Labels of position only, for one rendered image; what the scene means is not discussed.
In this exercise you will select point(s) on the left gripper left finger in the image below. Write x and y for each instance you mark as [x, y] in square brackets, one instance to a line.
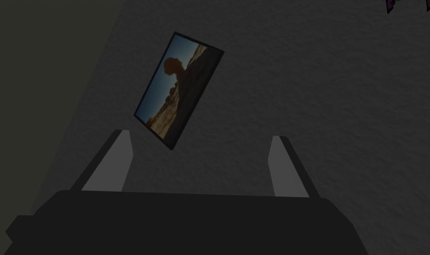
[107, 169]

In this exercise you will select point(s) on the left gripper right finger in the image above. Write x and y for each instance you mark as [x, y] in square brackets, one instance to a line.
[289, 173]

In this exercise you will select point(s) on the framed desert landscape picture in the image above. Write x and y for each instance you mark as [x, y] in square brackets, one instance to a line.
[179, 90]

